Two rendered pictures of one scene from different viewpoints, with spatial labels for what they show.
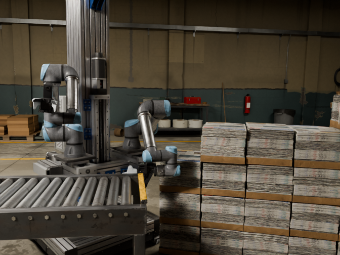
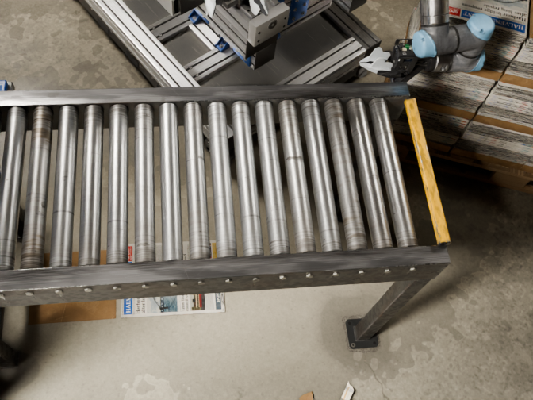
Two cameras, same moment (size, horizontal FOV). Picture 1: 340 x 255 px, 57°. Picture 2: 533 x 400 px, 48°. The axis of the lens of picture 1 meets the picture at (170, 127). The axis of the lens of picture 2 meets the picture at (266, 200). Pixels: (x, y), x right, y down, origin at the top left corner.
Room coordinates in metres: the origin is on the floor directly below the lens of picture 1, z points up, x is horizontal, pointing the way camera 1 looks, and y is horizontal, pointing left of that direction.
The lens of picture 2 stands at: (0.75, 0.65, 2.14)
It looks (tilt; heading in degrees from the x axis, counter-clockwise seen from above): 63 degrees down; 352
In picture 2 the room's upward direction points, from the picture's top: 12 degrees clockwise
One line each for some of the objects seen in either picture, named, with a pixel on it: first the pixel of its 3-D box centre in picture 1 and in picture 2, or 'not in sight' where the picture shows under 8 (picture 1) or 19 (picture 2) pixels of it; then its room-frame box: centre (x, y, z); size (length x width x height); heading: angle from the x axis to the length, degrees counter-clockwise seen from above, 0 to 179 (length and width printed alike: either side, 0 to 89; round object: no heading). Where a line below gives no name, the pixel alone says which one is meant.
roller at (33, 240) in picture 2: not in sight; (37, 186); (1.43, 1.12, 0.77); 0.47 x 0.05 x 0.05; 8
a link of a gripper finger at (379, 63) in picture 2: (129, 171); (377, 63); (1.89, 0.25, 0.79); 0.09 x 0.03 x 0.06; 97
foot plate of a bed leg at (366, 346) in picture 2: not in sight; (362, 332); (1.31, 0.13, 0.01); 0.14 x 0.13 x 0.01; 8
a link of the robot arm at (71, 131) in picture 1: (73, 132); not in sight; (2.19, 0.69, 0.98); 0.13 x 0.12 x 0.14; 106
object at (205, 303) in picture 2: not in sight; (172, 277); (1.47, 0.83, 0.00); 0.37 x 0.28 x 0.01; 98
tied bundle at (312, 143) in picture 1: (311, 145); not in sight; (2.06, -0.96, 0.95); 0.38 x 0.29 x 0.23; 169
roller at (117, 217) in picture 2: not in sight; (118, 182); (1.45, 0.93, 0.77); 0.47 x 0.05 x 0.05; 8
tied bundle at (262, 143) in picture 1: (266, 143); not in sight; (2.12, -0.67, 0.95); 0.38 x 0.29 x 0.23; 169
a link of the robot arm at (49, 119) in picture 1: (53, 118); not in sight; (1.91, 0.72, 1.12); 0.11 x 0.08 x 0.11; 106
